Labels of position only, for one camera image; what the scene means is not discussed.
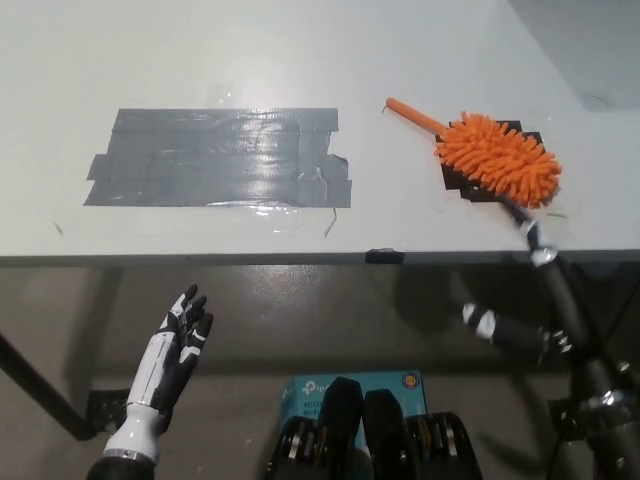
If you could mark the black table leg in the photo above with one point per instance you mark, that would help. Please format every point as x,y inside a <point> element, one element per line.
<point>45,385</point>

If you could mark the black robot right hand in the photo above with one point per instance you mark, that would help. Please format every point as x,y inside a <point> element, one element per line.
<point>520,335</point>

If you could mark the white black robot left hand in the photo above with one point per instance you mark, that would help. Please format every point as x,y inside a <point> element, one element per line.
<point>150,380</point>

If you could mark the teal router box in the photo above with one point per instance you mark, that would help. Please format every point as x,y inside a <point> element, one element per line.
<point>305,395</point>

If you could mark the gray duct tape patch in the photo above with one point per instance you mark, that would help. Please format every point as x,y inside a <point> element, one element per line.
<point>215,160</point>

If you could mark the orange microfiber duster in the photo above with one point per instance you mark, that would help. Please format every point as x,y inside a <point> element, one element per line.
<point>500,155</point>

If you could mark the black tape patch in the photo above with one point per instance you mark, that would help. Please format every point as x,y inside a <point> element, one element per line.
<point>452,181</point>

